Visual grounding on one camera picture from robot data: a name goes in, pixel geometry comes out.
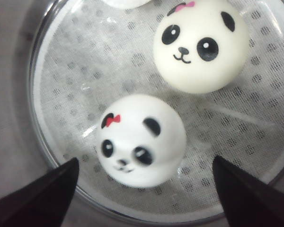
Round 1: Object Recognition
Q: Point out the white steamer cloth liner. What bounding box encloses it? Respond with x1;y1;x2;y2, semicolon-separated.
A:
32;0;284;223

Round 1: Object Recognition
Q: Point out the panda bun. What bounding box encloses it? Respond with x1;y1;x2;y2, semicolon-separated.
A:
97;94;186;188
153;0;249;94
102;0;151;9

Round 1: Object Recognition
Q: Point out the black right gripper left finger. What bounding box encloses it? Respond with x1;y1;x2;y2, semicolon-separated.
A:
0;158;79;227

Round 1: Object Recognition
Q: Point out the stainless steel steamer pot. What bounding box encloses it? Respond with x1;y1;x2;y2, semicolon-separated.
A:
0;0;284;227

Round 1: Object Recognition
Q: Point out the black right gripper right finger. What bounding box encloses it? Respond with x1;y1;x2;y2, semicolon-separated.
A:
213;156;284;227

